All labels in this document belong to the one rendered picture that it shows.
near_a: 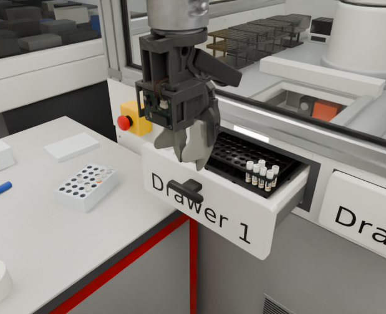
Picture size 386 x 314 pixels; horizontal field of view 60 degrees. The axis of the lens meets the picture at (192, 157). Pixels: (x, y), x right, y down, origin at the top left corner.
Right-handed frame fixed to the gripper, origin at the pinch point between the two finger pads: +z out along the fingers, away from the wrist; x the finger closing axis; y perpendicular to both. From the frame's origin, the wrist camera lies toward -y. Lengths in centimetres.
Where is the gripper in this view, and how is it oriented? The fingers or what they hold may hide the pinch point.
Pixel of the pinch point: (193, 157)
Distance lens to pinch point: 53.7
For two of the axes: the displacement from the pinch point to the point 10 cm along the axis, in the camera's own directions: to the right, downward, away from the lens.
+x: 7.5, 3.5, -5.6
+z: 0.1, 8.4, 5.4
